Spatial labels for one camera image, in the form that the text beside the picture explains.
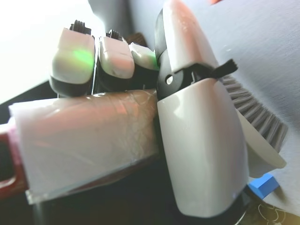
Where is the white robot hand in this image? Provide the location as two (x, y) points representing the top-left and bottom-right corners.
(28, 0), (250, 225)

